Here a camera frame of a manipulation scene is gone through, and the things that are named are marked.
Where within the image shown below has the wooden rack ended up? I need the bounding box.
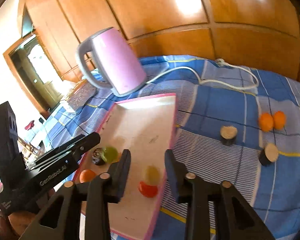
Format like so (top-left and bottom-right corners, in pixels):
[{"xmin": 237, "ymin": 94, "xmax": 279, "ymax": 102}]
[{"xmin": 17, "ymin": 135, "xmax": 45, "ymax": 161}]

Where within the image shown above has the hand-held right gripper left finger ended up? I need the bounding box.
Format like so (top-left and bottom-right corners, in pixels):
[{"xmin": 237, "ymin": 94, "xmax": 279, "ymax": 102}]
[{"xmin": 19, "ymin": 149, "xmax": 132, "ymax": 240}]

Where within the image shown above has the green lime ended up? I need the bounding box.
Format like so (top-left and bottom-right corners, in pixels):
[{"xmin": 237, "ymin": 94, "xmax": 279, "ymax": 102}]
[{"xmin": 102, "ymin": 146, "xmax": 119, "ymax": 163}]

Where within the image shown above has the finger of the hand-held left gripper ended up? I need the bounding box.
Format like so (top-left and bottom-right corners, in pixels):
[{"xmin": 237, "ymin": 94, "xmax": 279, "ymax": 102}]
[{"xmin": 27, "ymin": 132, "xmax": 101, "ymax": 169}]

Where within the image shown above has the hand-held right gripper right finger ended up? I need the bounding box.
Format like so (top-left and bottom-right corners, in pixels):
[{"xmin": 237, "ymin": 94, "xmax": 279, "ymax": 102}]
[{"xmin": 164, "ymin": 149, "xmax": 275, "ymax": 240}]

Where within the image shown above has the person's left hand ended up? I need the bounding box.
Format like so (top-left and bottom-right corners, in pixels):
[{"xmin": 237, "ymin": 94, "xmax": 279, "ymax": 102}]
[{"xmin": 0, "ymin": 206, "xmax": 40, "ymax": 240}]

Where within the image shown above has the yellow-green round fruit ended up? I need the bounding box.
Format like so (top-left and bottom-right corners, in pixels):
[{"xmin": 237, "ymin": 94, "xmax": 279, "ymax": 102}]
[{"xmin": 144, "ymin": 165, "xmax": 162, "ymax": 186}]

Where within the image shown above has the pink shallow tray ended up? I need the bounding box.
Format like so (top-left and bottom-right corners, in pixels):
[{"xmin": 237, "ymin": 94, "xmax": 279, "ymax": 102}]
[{"xmin": 72, "ymin": 93, "xmax": 177, "ymax": 240}]

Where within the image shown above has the wooden wardrobe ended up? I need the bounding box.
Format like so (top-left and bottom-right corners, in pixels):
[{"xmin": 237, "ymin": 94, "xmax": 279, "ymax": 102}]
[{"xmin": 17, "ymin": 0, "xmax": 300, "ymax": 85}]

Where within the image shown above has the glittery patterned box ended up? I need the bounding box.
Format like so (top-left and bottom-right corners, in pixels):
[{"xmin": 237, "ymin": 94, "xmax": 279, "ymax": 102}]
[{"xmin": 65, "ymin": 79, "xmax": 98, "ymax": 112}]

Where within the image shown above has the large orange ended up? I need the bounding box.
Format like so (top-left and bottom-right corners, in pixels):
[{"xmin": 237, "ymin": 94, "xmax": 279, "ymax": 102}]
[{"xmin": 79, "ymin": 169, "xmax": 97, "ymax": 183}]

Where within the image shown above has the small orange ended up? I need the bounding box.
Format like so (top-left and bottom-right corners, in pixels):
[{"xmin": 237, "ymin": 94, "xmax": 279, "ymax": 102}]
[
  {"xmin": 273, "ymin": 111, "xmax": 287, "ymax": 130},
  {"xmin": 259, "ymin": 113, "xmax": 274, "ymax": 132}
]

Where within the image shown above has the wooden door frame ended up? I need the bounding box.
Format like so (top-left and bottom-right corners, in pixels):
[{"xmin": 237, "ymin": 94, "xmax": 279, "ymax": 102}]
[{"xmin": 3, "ymin": 33, "xmax": 63, "ymax": 118}]

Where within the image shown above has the red tomato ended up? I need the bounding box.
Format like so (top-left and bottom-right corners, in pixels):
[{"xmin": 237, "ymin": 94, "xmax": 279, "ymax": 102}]
[{"xmin": 138, "ymin": 181, "xmax": 158, "ymax": 198}]

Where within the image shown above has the cut eggplant piece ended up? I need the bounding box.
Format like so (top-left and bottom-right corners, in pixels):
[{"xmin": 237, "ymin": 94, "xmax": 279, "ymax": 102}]
[
  {"xmin": 259, "ymin": 143, "xmax": 279, "ymax": 167},
  {"xmin": 219, "ymin": 125, "xmax": 238, "ymax": 146}
]

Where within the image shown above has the pink electric kettle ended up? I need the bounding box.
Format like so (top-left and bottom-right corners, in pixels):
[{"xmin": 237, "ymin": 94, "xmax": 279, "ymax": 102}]
[{"xmin": 75, "ymin": 27, "xmax": 147, "ymax": 97}]

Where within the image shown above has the white power cable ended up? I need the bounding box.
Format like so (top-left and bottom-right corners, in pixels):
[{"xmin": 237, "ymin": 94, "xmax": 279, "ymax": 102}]
[{"xmin": 145, "ymin": 58, "xmax": 260, "ymax": 90}]

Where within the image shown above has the dark brown round fruit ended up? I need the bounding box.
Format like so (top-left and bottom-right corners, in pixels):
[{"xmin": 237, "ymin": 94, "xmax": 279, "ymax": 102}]
[{"xmin": 92, "ymin": 147, "xmax": 106, "ymax": 166}]

